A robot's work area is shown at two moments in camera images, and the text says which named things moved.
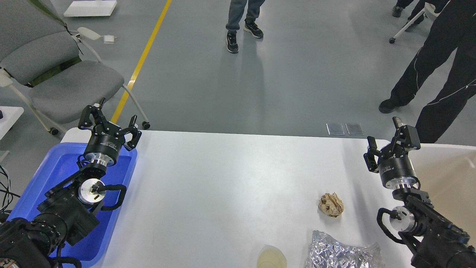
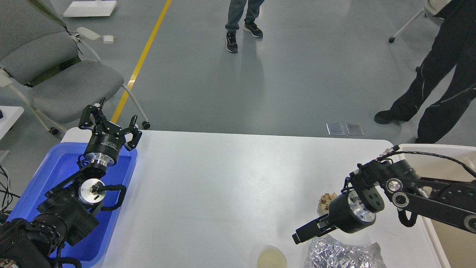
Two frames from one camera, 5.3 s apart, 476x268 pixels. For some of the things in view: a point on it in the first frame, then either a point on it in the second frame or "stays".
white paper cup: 270,257 stays
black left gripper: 105,146 stays
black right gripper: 396,170 → 347,212
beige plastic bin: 448,172 stays
